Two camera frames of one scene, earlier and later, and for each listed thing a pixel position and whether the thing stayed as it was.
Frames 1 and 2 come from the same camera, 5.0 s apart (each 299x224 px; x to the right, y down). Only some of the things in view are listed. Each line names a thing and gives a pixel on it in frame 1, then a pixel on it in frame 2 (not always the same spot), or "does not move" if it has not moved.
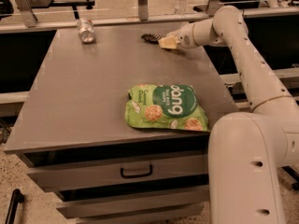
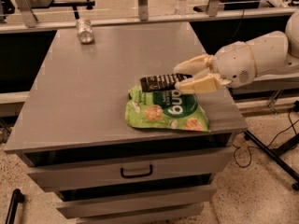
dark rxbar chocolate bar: [151, 38] to [163, 82]
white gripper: [184, 38] to [234, 63]
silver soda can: [86, 30] does not move
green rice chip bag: [176, 106] does not move
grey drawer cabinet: [75, 138] does not move
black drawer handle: [121, 171] does not move
